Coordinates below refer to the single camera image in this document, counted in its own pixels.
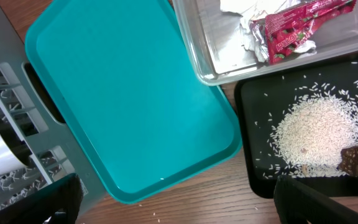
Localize teal plastic tray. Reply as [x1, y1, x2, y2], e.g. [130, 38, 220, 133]
[25, 0, 242, 203]

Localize brown food chunk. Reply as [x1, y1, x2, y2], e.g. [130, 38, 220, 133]
[337, 146, 358, 177]

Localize grey dishwasher rack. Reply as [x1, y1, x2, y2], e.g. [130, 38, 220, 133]
[0, 7, 106, 213]

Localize clear plastic bin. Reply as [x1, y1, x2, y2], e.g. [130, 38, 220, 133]
[173, 0, 358, 86]

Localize red snack wrapper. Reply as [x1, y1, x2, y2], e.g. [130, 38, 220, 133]
[249, 0, 356, 65]

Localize white napkin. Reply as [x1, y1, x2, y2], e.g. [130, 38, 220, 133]
[220, 0, 305, 62]

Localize black waste tray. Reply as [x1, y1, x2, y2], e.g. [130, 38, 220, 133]
[234, 52, 358, 198]

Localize white paper cup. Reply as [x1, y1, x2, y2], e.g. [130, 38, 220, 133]
[0, 118, 31, 175]

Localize pile of white rice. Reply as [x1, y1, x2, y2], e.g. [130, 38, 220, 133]
[265, 79, 358, 179]

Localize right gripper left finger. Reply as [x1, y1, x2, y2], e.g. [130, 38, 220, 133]
[0, 173, 83, 223]

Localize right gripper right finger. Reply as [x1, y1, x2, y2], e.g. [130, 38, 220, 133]
[273, 175, 358, 224]

